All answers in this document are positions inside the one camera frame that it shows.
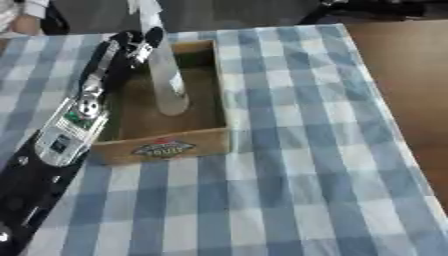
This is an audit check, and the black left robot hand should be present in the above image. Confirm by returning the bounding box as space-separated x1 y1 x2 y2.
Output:
78 26 167 98

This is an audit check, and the tan cardboard box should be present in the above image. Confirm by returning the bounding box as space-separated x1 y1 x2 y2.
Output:
87 39 233 166

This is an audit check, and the person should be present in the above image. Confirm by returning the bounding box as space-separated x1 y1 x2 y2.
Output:
0 0 72 37

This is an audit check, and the black chair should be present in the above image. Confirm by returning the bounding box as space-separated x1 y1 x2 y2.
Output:
295 0 448 26

